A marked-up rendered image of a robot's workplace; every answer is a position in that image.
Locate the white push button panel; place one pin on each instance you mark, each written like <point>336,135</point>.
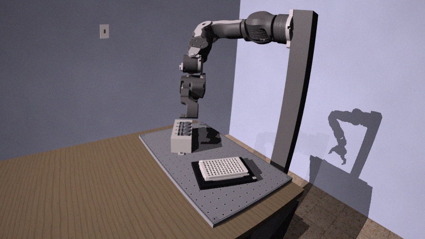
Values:
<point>181,139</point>

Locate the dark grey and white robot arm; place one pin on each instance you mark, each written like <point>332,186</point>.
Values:
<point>260,27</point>

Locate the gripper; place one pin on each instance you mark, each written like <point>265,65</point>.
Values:
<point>192,87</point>

